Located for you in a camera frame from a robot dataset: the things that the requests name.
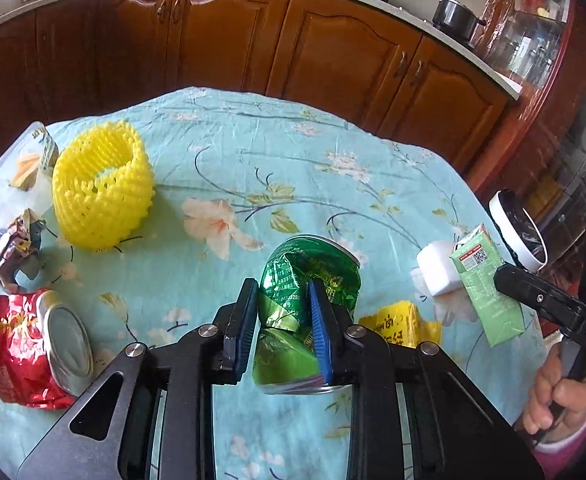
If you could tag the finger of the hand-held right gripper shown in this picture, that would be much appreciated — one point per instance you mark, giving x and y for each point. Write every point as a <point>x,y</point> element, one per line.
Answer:
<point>533,292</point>

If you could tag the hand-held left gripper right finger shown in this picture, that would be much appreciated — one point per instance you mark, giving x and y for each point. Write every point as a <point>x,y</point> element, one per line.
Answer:
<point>320,335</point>

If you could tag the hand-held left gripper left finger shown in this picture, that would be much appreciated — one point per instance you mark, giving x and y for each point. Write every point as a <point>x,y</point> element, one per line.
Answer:
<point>245,320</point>

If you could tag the green drink carton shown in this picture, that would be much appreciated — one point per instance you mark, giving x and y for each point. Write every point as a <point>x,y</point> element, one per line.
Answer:
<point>488,320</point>

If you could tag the crushed green can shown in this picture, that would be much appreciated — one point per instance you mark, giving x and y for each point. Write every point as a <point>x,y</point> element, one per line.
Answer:
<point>288,270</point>

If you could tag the white bin with black liner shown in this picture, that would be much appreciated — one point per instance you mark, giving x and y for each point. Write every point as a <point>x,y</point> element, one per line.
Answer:
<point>513,220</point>

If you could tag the person's right forearm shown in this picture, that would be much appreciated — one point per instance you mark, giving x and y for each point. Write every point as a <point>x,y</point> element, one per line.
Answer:
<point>568,450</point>

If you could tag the person's right hand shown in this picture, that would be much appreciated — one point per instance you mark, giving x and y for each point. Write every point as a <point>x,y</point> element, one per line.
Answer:
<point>543,400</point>

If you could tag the yellow snack packet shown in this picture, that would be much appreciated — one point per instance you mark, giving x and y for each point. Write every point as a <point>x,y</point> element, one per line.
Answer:
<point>398,325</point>

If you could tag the white foam block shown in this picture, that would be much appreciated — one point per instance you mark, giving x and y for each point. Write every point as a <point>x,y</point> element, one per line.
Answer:
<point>438,270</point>

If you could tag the teal floral tablecloth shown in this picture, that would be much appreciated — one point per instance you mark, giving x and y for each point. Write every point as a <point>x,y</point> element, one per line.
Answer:
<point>273,160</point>

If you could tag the yellow foam fruit net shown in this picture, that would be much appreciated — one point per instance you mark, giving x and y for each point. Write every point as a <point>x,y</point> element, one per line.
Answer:
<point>98,195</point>

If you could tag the crushed red can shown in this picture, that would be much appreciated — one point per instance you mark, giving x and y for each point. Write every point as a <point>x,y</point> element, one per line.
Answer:
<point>8,350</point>

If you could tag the small crumpled foil wrapper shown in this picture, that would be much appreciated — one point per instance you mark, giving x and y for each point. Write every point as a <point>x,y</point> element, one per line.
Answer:
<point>15,250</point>

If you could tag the white kitchen countertop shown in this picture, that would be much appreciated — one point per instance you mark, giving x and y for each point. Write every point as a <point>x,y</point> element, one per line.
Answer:
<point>473,57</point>

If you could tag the red-framed glass cabinet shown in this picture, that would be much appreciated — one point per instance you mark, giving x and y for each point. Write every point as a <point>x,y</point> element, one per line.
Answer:
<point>533,45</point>

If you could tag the brown wooden base cabinets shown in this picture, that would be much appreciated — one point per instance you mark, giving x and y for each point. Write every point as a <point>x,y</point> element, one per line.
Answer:
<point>323,50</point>

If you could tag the steel cooking pot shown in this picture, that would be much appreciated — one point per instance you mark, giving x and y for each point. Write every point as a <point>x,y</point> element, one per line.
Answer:
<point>453,17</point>

